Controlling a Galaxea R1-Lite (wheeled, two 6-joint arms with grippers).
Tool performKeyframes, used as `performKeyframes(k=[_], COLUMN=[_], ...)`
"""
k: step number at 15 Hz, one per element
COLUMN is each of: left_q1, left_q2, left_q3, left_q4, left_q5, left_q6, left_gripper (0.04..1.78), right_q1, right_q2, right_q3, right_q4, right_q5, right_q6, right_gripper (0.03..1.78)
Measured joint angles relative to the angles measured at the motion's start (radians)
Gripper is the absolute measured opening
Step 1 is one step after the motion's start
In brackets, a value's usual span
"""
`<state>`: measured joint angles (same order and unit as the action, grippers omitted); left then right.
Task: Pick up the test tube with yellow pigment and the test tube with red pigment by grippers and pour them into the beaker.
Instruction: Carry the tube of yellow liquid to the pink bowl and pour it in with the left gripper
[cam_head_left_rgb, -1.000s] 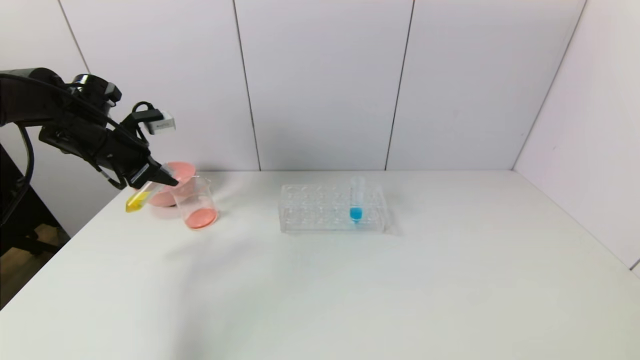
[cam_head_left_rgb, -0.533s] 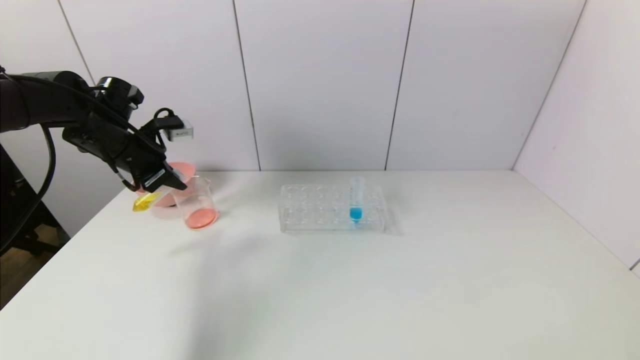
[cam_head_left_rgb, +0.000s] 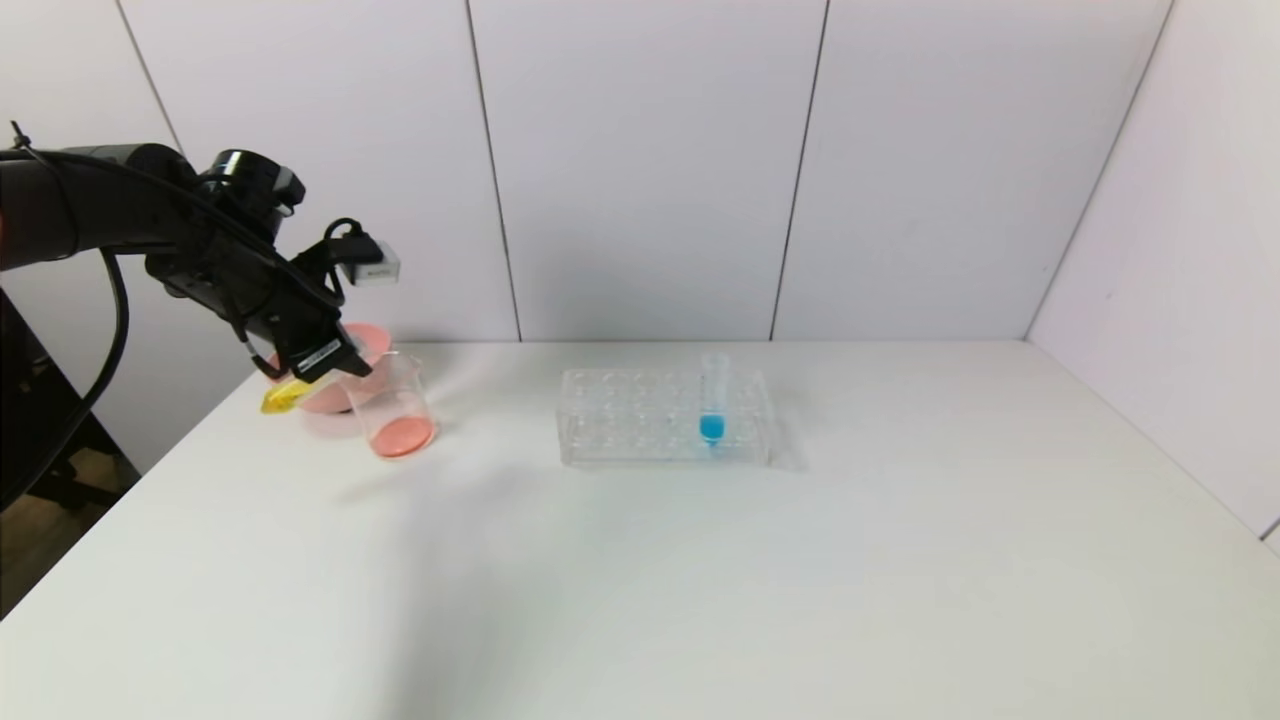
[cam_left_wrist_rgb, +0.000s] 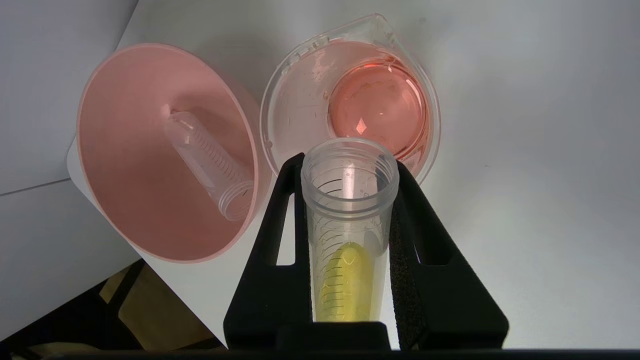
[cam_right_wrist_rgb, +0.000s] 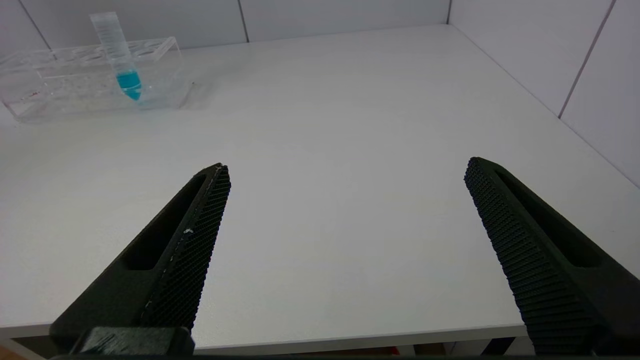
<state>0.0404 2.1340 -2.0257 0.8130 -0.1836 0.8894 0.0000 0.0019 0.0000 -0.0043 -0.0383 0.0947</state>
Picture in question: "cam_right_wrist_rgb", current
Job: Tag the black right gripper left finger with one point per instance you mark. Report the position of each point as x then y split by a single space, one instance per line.
170 270

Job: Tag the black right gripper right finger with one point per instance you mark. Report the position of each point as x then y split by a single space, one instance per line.
545 260

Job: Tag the clear acrylic test tube rack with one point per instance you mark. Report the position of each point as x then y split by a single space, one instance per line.
60 85

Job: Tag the blue pigment test tube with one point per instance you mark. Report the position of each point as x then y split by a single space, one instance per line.
127 80

